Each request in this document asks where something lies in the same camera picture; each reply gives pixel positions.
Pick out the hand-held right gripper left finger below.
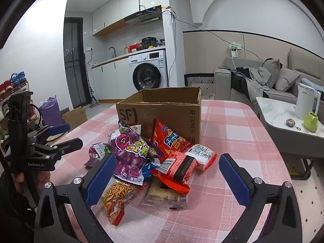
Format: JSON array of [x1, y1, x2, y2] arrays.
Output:
[[34, 153, 118, 243]]

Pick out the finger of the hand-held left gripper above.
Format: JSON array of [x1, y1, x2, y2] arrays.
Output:
[[32, 123, 71, 143], [49, 138, 84, 157]]

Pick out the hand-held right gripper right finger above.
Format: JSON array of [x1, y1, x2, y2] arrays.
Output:
[[218, 153, 303, 243]]

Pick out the spicy stick snack packet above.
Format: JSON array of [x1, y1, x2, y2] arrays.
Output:
[[101, 177, 147, 226]]

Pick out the small white red packet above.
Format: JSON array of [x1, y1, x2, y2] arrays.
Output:
[[183, 144, 218, 171]]

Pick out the clear cake packet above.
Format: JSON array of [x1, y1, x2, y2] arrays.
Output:
[[147, 177, 189, 204]]

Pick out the brown cardboard box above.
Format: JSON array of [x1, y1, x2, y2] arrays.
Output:
[[116, 86, 202, 145]]

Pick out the person's left hand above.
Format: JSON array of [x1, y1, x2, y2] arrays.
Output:
[[11, 172, 26, 194]]

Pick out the cardboard box with print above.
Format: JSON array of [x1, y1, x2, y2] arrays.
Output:
[[61, 106, 88, 131]]

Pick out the purple bag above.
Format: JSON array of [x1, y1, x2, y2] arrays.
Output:
[[38, 96, 64, 129]]

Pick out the small purple green packet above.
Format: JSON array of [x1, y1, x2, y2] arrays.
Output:
[[84, 143, 114, 169]]

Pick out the purple grape candy packet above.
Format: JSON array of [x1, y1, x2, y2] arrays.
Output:
[[108, 120, 165, 185]]

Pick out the floor mop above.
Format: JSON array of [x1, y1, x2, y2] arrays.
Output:
[[87, 53, 100, 107]]

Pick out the small blue packet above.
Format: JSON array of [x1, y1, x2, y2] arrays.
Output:
[[140, 162, 161, 180]]

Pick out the pink plaid tablecloth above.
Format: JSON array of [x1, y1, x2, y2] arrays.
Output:
[[40, 99, 296, 243]]

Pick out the shoe rack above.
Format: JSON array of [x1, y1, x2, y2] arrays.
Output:
[[0, 71, 43, 155]]

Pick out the red chocolate snack packet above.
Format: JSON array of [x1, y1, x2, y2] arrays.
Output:
[[150, 152, 199, 195]]

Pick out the blue shoes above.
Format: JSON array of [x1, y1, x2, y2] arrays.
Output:
[[11, 71, 27, 86]]

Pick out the dark glass door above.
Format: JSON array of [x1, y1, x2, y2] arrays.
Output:
[[63, 17, 90, 108]]

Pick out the red shoes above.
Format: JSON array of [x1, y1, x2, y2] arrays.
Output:
[[0, 80, 13, 97]]

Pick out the white lower cabinets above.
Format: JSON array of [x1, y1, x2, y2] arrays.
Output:
[[91, 58, 134, 100]]

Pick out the white cabinets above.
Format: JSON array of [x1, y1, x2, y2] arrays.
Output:
[[92, 0, 140, 36], [91, 58, 134, 100]]

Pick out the red chips packet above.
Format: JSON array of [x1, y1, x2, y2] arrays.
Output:
[[151, 118, 194, 157]]

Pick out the metal tea strainer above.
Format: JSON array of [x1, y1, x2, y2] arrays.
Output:
[[286, 118, 302, 131]]

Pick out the marble coffee table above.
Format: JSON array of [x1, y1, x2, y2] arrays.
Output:
[[255, 96, 324, 180]]

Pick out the green cup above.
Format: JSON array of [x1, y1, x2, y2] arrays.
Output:
[[304, 112, 319, 132]]

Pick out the pile of dark grey clothes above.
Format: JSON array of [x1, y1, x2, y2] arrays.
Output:
[[231, 66, 270, 104]]

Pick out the grey sofa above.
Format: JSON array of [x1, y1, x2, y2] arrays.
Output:
[[214, 48, 324, 112]]

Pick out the white washing machine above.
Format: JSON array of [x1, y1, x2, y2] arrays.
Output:
[[128, 50, 169, 92]]

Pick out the white electric kettle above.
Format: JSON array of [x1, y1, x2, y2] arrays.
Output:
[[294, 82, 322, 120]]

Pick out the grey pillow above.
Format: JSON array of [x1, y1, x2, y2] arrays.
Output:
[[261, 59, 282, 89], [275, 67, 301, 93]]

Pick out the light blue blanket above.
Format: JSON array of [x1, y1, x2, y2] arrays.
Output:
[[301, 78, 324, 94]]

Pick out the black pressure cooker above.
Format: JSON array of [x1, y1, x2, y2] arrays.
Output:
[[141, 37, 159, 49]]

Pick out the white upper cabinets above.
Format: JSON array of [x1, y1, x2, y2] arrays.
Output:
[[92, 0, 140, 36]]

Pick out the range hood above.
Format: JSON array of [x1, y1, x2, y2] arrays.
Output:
[[124, 5, 162, 26]]

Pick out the wall socket with green charger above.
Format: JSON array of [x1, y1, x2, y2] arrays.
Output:
[[228, 42, 241, 57]]

